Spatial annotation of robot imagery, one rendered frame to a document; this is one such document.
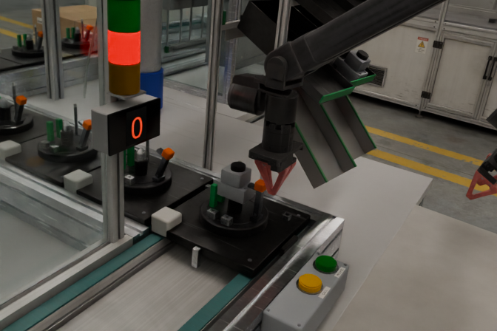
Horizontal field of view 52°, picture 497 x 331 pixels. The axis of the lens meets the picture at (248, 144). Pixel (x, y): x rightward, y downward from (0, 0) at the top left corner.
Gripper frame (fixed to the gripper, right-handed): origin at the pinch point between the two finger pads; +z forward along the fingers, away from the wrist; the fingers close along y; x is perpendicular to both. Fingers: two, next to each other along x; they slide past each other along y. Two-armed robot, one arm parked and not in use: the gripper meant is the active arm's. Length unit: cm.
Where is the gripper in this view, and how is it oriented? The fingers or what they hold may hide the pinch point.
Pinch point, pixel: (272, 190)
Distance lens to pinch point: 98.5
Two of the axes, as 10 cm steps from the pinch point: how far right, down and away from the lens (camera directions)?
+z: -0.8, 9.2, 3.9
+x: 8.5, 2.6, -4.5
